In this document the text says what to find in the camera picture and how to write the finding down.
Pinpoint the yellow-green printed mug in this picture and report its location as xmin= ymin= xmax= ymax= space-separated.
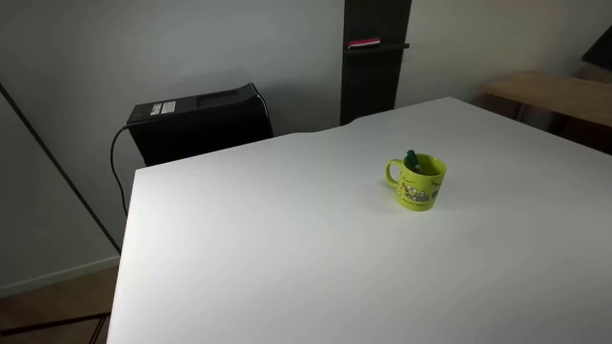
xmin=385 ymin=153 xmax=448 ymax=212

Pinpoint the black computer tower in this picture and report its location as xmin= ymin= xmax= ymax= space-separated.
xmin=127 ymin=83 xmax=274 ymax=167

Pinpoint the stand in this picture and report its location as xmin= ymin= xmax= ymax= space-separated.
xmin=0 ymin=82 xmax=122 ymax=337

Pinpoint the wooden table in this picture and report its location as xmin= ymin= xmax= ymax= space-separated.
xmin=480 ymin=71 xmax=612 ymax=128

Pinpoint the black monitor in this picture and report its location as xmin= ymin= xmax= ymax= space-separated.
xmin=581 ymin=25 xmax=612 ymax=72

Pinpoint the black wall shelf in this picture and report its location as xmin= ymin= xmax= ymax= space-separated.
xmin=340 ymin=0 xmax=413 ymax=126

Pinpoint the black cable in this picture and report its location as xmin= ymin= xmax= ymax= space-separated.
xmin=110 ymin=125 xmax=130 ymax=217

